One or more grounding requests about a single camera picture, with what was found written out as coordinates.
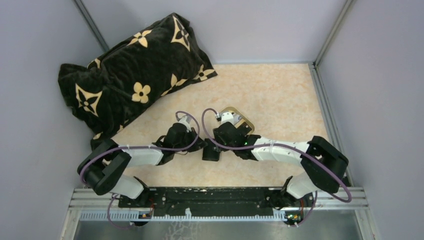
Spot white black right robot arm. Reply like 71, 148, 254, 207
212, 122, 349, 199

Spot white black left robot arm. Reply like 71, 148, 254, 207
77, 122, 207, 200

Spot beige oval card holder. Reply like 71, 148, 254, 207
217, 106, 255, 135

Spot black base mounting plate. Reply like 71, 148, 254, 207
118, 187, 314, 217

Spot black floral pillow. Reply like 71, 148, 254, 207
58, 12, 217, 149

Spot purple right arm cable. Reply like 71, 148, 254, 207
201, 107, 353, 228

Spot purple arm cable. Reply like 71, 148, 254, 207
79, 110, 201, 230
201, 107, 353, 228

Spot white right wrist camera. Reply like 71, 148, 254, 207
216, 111, 235, 125

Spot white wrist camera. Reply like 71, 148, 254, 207
216, 111, 235, 125
178, 115, 192, 132

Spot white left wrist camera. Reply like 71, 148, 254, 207
178, 115, 192, 132

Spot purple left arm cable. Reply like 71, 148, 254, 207
79, 110, 201, 230

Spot aluminium right side rail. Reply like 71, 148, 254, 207
308, 62, 352, 186

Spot aluminium frame rail front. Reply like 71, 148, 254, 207
68, 187, 369, 224

